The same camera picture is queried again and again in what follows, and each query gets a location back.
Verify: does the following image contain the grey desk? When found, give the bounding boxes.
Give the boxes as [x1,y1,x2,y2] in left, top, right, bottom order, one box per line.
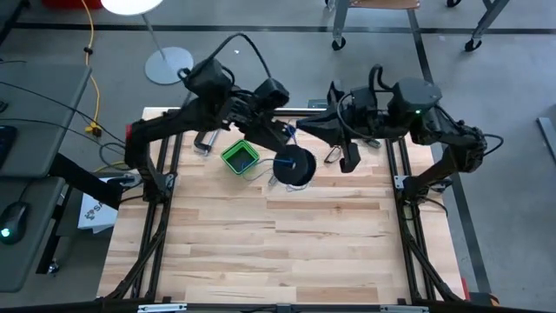
[0,63,93,293]

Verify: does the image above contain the black computer mouse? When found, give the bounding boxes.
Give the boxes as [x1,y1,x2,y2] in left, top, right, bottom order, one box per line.
[0,201,30,245]

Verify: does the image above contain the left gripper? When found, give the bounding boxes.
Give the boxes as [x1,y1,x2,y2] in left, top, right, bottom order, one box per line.
[223,96,296,151]

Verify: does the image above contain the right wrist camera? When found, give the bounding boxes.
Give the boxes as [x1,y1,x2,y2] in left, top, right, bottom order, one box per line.
[349,85,379,114]

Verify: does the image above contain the black aluminium rig frame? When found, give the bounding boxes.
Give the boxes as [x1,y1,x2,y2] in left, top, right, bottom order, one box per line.
[97,106,468,313]

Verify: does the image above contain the green square container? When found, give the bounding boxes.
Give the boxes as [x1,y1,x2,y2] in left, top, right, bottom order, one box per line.
[220,138,261,176]

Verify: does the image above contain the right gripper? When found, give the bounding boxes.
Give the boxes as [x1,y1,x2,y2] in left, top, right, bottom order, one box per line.
[295,80,394,174]

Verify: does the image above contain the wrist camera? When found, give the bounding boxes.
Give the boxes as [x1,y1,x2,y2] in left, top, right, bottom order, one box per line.
[349,85,379,114]
[253,77,291,110]

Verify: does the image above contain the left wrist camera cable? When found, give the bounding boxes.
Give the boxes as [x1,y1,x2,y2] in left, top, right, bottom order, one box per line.
[202,32,274,82]

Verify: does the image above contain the yellow extension cable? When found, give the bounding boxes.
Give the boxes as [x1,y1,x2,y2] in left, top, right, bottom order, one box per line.
[80,0,105,138]

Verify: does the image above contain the wooden top rolling table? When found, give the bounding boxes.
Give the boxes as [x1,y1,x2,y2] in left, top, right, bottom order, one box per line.
[325,0,422,51]

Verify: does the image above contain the white printed bag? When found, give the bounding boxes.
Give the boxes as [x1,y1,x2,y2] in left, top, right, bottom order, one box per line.
[77,193,119,235]

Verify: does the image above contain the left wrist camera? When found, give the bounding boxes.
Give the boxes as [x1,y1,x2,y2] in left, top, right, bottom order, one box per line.
[253,77,291,110]

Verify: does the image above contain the white floor lamp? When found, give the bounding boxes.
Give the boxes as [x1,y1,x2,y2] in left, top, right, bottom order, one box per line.
[100,0,195,86]

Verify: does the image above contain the grey rolling cart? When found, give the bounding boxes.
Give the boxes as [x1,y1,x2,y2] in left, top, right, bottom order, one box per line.
[447,0,512,52]

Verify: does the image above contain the red floor bin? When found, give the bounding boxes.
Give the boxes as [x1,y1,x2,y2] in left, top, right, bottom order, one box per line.
[43,0,103,10]

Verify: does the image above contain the black eyeglasses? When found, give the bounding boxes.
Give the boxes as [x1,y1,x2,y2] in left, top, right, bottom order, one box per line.
[323,145,344,165]

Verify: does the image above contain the black cable spool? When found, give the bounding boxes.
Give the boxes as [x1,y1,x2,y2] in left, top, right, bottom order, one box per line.
[272,144,317,187]

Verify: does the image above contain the blue cord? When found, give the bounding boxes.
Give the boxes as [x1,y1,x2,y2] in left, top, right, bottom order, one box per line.
[241,123,312,193]

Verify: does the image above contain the black C-clamp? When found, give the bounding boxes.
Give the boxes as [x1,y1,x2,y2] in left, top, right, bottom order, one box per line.
[193,130,221,157]

